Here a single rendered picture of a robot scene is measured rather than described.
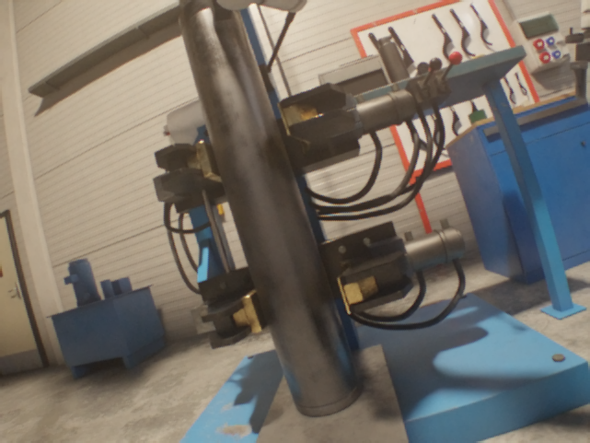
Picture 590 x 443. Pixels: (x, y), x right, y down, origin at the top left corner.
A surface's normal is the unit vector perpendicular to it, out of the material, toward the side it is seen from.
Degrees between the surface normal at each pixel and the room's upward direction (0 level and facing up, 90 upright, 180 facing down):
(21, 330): 90
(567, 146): 90
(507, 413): 90
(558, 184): 90
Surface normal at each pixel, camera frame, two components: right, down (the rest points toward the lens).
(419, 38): -0.16, -0.01
